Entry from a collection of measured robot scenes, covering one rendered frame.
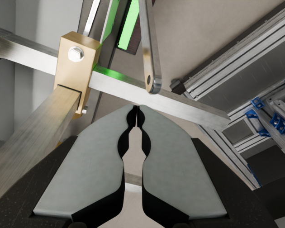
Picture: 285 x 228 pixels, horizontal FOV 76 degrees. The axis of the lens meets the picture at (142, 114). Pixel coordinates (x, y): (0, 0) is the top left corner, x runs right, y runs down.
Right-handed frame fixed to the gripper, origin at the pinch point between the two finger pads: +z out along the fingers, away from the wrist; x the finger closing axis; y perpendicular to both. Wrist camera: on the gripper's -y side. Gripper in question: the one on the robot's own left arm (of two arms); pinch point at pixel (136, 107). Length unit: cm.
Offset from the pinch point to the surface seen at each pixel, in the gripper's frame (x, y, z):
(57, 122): -9.6, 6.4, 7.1
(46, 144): -9.3, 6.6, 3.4
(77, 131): -17.1, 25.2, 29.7
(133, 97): -0.9, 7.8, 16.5
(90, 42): -7.4, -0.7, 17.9
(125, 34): -3.1, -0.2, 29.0
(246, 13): 56, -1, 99
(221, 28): 44, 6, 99
